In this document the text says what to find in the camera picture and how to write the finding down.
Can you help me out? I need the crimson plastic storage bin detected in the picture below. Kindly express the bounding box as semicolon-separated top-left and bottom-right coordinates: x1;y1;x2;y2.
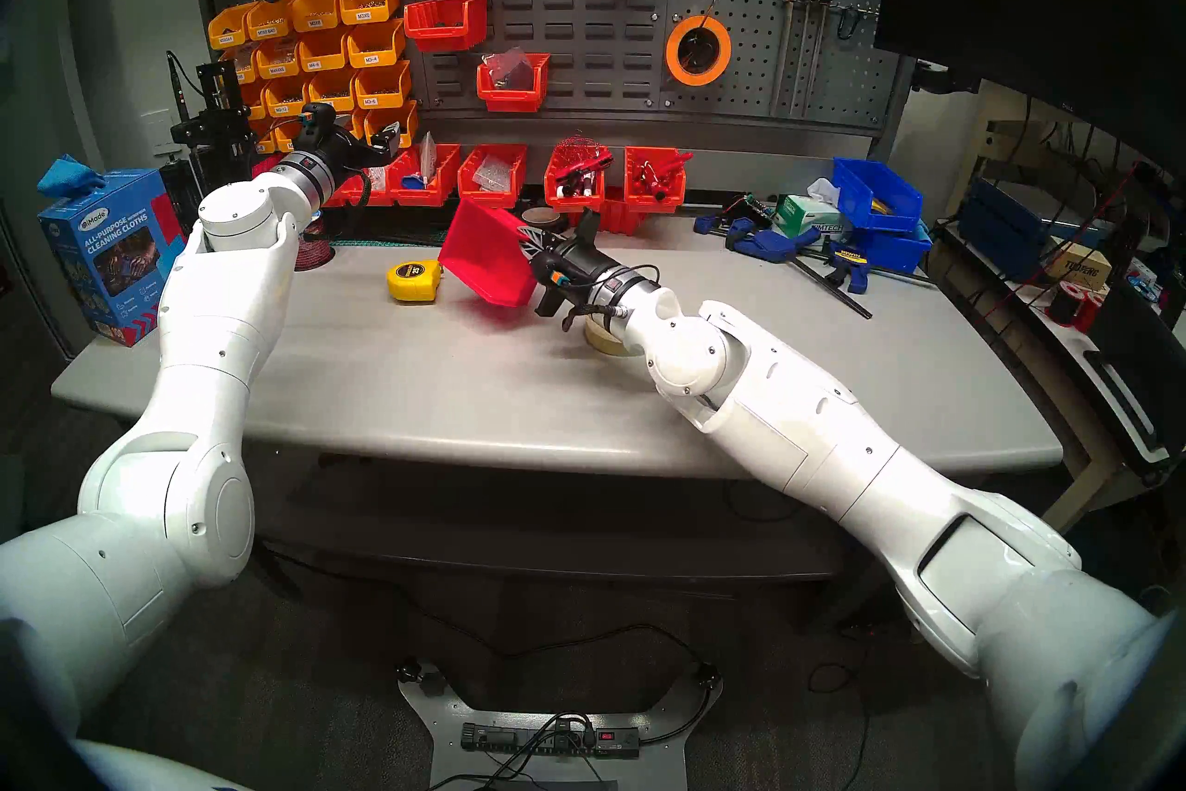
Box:
438;202;540;308

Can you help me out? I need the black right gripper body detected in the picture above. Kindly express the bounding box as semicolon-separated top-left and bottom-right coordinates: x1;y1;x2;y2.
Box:
547;240;654;331

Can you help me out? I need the red wire spool blue label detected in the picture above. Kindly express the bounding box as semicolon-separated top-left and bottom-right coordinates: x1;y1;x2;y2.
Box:
295;219;336;272

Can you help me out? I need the blue cloth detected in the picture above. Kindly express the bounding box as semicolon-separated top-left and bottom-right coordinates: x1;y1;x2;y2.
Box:
37;154;106;199

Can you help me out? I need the black metal stand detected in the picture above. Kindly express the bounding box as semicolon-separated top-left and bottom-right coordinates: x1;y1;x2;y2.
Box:
159;62;270;239

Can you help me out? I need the green white tissue box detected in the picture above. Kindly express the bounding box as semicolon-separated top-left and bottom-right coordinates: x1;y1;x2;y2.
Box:
774;177;851;240

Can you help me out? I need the blue cleaning cloths box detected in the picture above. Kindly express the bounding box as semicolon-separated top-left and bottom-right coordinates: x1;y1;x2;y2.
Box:
39;168;200;347

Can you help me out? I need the brown cardboard box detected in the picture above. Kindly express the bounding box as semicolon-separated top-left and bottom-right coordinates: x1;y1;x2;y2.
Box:
1042;242;1113;292

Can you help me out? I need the black power strip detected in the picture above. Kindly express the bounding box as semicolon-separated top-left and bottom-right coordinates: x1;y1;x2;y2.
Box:
461;722;642;759

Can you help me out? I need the grey pegboard wall panel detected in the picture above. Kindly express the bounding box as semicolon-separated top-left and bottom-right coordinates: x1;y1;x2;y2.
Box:
190;0;898;139

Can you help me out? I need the black monitor mount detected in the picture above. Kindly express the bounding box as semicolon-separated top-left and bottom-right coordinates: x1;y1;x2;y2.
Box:
908;62;981;100

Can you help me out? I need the yellow tape measure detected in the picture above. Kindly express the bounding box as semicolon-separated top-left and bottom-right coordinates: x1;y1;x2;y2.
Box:
386;259;444;304

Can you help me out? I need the black soldering pen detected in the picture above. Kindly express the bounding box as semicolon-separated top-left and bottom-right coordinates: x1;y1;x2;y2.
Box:
165;51;194;123

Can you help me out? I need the orange tape roll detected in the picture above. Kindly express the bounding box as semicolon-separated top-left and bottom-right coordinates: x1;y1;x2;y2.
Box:
665;15;733;88

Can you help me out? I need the cream masking tape roll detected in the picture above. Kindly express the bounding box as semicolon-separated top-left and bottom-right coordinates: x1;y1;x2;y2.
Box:
584;315;650;357

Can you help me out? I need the green cutting mat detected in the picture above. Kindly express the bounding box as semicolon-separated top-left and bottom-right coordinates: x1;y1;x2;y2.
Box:
332;207;464;249

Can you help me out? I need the blue plastic bin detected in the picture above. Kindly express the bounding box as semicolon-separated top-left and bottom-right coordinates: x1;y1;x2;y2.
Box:
848;222;934;274
831;157;925;234

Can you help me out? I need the blue bar clamp yellow label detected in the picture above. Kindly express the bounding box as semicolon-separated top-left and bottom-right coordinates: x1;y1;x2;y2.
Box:
792;240;877;320

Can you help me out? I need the black device with wires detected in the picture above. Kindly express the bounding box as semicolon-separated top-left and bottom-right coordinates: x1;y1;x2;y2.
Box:
718;191;776;231

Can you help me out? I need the dark blue storage box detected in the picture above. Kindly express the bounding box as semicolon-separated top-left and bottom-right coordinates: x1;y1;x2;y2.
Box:
957;177;1082;283

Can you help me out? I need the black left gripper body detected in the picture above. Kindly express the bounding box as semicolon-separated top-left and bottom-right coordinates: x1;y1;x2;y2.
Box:
310;131;388;184

